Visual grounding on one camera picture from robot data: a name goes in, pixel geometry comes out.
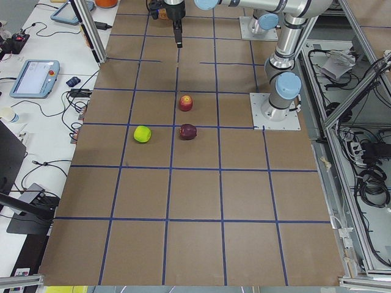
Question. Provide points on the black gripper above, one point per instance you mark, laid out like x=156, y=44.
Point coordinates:
x=176, y=11

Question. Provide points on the red yellow apple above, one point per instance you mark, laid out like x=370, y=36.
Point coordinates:
x=185, y=103

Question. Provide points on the dark red apple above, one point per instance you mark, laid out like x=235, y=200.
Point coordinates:
x=188, y=131

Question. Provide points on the green apple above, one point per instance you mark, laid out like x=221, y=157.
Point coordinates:
x=142, y=134

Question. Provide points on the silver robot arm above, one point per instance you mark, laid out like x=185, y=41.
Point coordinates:
x=262, y=21
x=278, y=68

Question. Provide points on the black power adapter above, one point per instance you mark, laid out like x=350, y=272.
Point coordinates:
x=102, y=26

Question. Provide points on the orange bucket with grey lid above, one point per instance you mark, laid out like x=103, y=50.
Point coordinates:
x=106, y=3

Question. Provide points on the far blue teach pendant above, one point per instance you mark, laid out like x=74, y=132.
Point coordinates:
x=66, y=14

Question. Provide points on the blue teach pendant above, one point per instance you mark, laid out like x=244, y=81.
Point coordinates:
x=36, y=79
x=66, y=14

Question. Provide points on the dark blue small pouch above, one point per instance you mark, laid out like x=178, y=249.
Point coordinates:
x=72, y=82

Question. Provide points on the near blue teach pendant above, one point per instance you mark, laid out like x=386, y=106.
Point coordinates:
x=36, y=79

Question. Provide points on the black electronics box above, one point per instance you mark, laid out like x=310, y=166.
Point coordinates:
x=18, y=41

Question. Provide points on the white paper cup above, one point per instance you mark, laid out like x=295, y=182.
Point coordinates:
x=9, y=115

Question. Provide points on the white power strip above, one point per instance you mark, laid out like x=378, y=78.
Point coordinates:
x=356, y=152

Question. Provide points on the grey usb hub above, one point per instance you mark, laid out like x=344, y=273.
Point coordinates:
x=31, y=193

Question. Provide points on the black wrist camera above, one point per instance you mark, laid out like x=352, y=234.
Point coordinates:
x=153, y=7

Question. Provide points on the aluminium frame post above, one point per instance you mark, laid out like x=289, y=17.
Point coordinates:
x=89, y=29

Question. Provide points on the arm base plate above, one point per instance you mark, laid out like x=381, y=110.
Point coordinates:
x=270, y=36
x=265, y=117

